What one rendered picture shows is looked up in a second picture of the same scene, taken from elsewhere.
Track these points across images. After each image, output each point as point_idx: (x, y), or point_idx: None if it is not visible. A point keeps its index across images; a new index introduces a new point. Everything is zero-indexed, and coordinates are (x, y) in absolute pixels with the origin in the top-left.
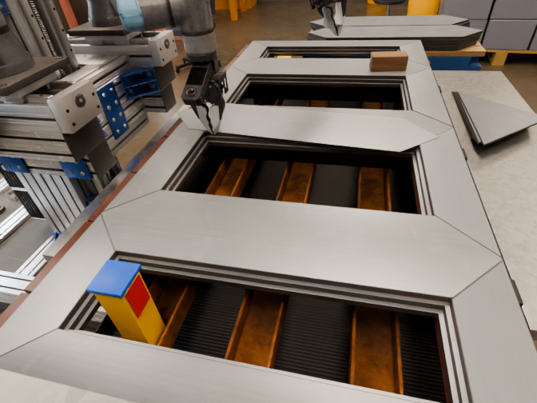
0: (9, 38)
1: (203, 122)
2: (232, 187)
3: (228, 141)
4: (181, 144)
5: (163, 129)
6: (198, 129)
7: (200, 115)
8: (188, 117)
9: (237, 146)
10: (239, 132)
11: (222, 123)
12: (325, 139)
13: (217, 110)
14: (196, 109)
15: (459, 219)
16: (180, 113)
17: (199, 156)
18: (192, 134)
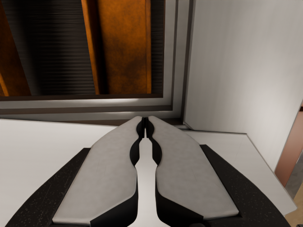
0: None
1: (179, 133)
2: (118, 55)
3: (99, 107)
4: (249, 19)
5: (292, 192)
6: (206, 131)
7: (197, 156)
8: (258, 188)
9: (69, 95)
10: (54, 134)
11: (138, 174)
12: None
13: (76, 187)
14: (222, 182)
15: None
16: (284, 206)
17: (165, 1)
18: (222, 99)
